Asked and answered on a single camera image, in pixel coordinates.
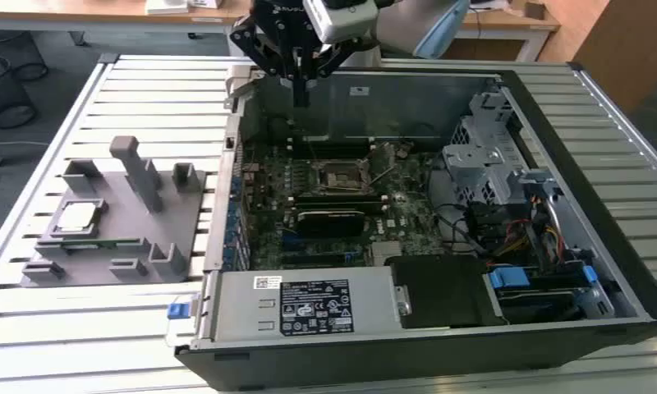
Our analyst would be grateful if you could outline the blue disk carrier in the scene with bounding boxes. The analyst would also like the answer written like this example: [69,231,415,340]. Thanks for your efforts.
[484,265,587,323]

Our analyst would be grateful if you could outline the wooden cabinet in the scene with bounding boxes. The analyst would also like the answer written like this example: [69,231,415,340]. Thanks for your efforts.
[539,0,657,115]

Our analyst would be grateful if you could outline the wooden desk white frame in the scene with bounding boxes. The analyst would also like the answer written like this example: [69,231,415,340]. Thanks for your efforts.
[0,0,256,46]
[224,0,561,62]

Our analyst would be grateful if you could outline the black RAM slot white clips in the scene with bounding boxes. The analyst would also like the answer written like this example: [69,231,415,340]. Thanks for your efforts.
[286,146,377,159]
[286,138,377,149]

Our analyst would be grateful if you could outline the grey plastic parts rack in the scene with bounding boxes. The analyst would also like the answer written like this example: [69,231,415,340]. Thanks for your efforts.
[20,135,208,286]

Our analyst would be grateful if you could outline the silver metal drive cage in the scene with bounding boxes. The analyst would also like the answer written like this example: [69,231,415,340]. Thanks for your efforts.
[441,92,527,206]

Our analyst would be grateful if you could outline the silver hinged metal bracket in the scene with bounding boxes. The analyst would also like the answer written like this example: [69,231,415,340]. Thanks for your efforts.
[517,170,569,263]

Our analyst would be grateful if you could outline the black expansion slot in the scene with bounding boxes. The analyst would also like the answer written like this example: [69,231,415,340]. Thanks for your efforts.
[281,254,359,266]

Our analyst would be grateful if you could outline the thin metal locking lever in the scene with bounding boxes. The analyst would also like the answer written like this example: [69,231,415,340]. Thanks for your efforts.
[369,163,401,184]

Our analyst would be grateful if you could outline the small black graphics card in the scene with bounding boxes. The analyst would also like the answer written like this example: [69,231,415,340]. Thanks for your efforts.
[294,209,365,238]

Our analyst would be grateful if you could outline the metal socket cover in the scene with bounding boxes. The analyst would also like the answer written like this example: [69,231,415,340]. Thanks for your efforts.
[360,141,396,184]

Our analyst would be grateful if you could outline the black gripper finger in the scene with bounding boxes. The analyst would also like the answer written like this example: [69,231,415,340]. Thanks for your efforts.
[302,39,363,108]
[229,16,304,108]

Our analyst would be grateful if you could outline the black round wire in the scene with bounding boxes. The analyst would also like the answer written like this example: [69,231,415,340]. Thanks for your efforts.
[427,155,487,258]

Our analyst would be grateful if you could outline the silver power supply black label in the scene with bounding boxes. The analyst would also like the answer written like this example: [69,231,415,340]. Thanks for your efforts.
[193,266,413,342]

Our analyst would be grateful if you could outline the silver chipset heatsink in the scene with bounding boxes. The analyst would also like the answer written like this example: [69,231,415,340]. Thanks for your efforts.
[371,241,404,263]

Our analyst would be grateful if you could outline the black open PC case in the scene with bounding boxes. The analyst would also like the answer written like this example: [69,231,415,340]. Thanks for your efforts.
[166,61,657,393]

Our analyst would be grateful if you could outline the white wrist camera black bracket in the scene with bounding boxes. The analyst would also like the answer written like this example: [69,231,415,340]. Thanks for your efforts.
[302,0,379,44]

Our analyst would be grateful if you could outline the CPU socket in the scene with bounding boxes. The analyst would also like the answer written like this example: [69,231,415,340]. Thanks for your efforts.
[314,158,373,196]

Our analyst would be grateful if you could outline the black installed RAM stick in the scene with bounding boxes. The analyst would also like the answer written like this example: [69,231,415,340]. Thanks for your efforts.
[288,203,389,215]
[288,192,389,205]

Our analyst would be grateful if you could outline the silver square CPU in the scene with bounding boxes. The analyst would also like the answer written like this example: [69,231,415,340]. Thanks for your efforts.
[57,202,98,236]

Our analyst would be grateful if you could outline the yellow orange wire bundle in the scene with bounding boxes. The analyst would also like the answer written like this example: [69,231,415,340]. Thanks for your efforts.
[492,219,561,258]

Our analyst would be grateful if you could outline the green motherboard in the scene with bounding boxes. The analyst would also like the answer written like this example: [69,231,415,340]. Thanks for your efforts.
[234,139,483,272]

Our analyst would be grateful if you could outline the green RAM stick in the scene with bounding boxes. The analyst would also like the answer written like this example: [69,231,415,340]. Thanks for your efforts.
[58,239,144,249]

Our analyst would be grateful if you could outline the large white box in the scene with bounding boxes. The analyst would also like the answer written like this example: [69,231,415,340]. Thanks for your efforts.
[145,0,190,16]

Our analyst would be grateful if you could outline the black mesh wastebasket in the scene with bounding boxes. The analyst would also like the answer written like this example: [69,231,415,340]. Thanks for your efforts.
[0,55,38,129]
[0,30,50,82]

